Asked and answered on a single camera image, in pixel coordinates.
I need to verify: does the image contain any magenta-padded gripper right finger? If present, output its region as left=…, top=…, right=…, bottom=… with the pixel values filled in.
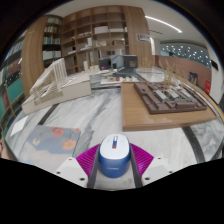
left=129, top=142, right=174, bottom=188

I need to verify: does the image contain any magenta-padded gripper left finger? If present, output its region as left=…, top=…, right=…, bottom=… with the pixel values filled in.
left=54, top=143, right=102, bottom=189

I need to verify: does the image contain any floral print mouse pad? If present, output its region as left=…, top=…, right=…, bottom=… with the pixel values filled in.
left=18, top=124, right=82, bottom=173

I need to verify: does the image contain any white and blue computer mouse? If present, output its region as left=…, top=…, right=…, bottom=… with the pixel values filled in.
left=98, top=133, right=132, bottom=179

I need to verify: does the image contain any brown site model wooden base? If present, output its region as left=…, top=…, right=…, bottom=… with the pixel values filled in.
left=120, top=80, right=218, bottom=133

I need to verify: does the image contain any white paper sheet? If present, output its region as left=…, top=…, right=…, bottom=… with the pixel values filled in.
left=9, top=115, right=29, bottom=138

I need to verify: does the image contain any person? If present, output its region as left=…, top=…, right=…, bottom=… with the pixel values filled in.
left=0, top=139, right=11, bottom=160

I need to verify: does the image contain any white architectural building model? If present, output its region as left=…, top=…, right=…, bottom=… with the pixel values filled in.
left=21, top=57, right=93, bottom=115

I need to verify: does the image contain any flat white model base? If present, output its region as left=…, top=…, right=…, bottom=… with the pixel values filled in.
left=99, top=74, right=139, bottom=86

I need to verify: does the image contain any dark grey house model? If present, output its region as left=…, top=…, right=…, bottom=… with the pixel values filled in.
left=98, top=54, right=138, bottom=76

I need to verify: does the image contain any green bookshelf with books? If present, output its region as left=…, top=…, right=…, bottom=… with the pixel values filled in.
left=0, top=36, right=34, bottom=116

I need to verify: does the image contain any group of ceiling spot lights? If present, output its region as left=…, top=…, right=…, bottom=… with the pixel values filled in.
left=160, top=44, right=211, bottom=62

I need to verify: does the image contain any dark bookshelf with books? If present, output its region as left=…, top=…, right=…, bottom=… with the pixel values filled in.
left=41, top=14, right=64, bottom=69

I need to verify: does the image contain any wooden shelf unit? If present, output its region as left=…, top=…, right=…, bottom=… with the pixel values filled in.
left=60, top=4, right=153, bottom=73

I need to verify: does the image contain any long ceiling light strip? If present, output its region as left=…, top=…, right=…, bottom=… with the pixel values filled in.
left=144, top=14, right=184, bottom=34

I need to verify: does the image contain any red wall sign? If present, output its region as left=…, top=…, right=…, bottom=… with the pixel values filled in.
left=204, top=79, right=213, bottom=96

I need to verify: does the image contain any wall poster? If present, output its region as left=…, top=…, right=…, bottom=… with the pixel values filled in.
left=135, top=32, right=152, bottom=43

